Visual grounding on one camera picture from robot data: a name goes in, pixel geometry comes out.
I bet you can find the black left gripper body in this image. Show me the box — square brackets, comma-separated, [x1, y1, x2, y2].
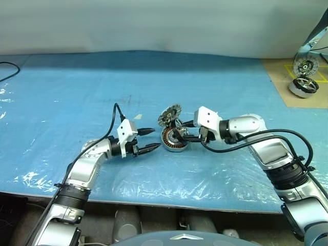
[127, 129, 141, 157]

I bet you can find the silver spoked rotor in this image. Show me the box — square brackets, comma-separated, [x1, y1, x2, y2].
[288, 76, 320, 99]

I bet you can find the grey robot torso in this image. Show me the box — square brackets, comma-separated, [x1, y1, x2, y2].
[110, 230, 262, 246]

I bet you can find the grey and teal angled stand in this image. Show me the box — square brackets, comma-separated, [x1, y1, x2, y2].
[297, 6, 328, 56]

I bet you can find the grey rounded shape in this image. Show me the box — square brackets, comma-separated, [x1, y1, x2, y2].
[112, 209, 143, 241]
[179, 214, 218, 234]

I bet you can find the white crumpled object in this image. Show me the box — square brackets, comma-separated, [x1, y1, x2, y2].
[222, 228, 241, 238]

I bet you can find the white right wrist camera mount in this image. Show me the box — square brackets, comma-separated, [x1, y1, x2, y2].
[193, 106, 223, 141]

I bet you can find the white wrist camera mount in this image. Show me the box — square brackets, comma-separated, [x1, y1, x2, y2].
[193, 106, 223, 141]
[116, 119, 138, 158]

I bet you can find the motor housing with copper windings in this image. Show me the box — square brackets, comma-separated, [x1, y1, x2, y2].
[160, 127, 189, 153]

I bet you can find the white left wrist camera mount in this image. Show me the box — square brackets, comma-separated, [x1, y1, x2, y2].
[116, 119, 138, 158]

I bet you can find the motor stator on mat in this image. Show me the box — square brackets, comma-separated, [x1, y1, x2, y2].
[293, 53, 319, 77]

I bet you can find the silver hinged motor lid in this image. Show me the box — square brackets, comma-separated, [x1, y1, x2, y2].
[157, 102, 183, 127]

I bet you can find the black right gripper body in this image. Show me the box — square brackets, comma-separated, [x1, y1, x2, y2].
[198, 127, 218, 146]

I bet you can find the blue plastic table sheet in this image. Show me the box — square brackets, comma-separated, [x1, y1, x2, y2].
[0, 50, 328, 215]

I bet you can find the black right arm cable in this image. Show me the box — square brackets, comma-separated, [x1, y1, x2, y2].
[201, 129, 315, 171]

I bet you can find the brown cardboard sheet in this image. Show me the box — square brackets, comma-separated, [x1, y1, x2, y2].
[261, 58, 328, 109]

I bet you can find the thin black table cable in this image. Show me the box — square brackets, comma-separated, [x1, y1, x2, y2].
[0, 62, 21, 83]

